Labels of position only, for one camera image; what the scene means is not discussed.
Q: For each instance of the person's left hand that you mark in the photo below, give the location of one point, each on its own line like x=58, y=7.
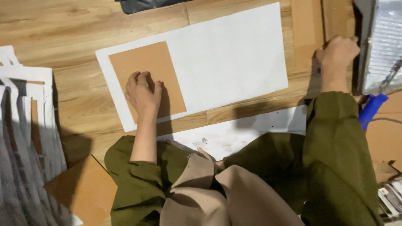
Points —
x=143, y=97

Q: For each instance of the person's right hand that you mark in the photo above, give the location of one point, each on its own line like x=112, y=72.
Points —
x=334, y=56

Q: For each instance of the person's right fingers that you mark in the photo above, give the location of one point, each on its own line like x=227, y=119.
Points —
x=348, y=42

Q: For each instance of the brown cardboard rectangle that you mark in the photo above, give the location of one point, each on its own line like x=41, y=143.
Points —
x=141, y=59

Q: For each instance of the tall brown cardboard panel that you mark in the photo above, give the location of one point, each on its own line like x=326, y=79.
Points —
x=337, y=17
x=306, y=28

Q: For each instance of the olive green garment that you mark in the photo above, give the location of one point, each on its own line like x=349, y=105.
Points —
x=333, y=157

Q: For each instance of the large white paper sheet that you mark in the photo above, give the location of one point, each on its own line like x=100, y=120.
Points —
x=226, y=53

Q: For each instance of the stained white paper sheet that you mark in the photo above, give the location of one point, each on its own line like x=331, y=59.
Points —
x=238, y=135

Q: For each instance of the small torn paper scrap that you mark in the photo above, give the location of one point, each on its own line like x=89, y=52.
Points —
x=201, y=143

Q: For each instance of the black plastic bag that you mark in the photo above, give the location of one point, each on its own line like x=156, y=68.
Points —
x=147, y=4

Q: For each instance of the beige cloth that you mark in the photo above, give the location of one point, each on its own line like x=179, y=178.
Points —
x=201, y=194

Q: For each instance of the large brown cardboard sheet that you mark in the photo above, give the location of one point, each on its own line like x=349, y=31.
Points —
x=84, y=191

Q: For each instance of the stack of paper-covered boards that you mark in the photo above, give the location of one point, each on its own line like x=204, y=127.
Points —
x=25, y=157

